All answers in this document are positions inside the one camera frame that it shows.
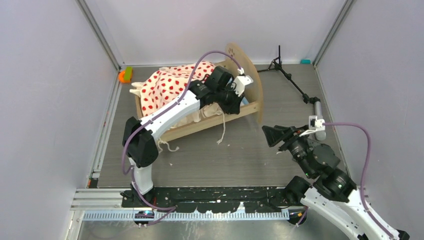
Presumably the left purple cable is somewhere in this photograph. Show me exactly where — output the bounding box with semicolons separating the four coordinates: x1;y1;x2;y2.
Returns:
120;51;233;213

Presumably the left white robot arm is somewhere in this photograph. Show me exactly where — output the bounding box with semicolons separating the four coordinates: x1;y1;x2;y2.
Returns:
122;66;254;207

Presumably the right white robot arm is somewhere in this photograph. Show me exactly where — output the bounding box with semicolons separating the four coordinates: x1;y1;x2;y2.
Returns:
262;115;410;240

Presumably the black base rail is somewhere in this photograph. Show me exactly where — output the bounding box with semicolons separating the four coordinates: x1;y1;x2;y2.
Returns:
69;185;372;223

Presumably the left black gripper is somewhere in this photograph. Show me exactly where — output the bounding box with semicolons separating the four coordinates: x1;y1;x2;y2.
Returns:
215;83;245;115

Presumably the orange green toy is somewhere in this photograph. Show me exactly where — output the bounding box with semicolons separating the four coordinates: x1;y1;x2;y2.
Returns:
118;66;133;84

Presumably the black tripod stand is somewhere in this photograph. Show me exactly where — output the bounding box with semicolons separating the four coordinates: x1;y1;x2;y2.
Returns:
254;49;331;126

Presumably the teal small block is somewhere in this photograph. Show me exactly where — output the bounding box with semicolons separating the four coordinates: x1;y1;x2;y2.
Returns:
300;58;313;65

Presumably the purple cable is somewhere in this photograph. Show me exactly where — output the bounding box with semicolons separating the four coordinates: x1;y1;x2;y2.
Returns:
120;51;233;213
318;121;399;240

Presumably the wooden pet bed frame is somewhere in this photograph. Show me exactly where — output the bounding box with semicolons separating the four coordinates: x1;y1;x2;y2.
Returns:
129;41;264;143

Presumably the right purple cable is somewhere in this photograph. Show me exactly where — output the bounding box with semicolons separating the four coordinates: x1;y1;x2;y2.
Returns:
318;121;399;240

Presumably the strawberry print ruffled blanket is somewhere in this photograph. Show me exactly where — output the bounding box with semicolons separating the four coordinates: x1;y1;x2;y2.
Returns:
129;63;224;130

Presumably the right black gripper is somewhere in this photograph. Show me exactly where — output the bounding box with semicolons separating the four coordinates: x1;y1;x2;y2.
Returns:
260;123;313;176

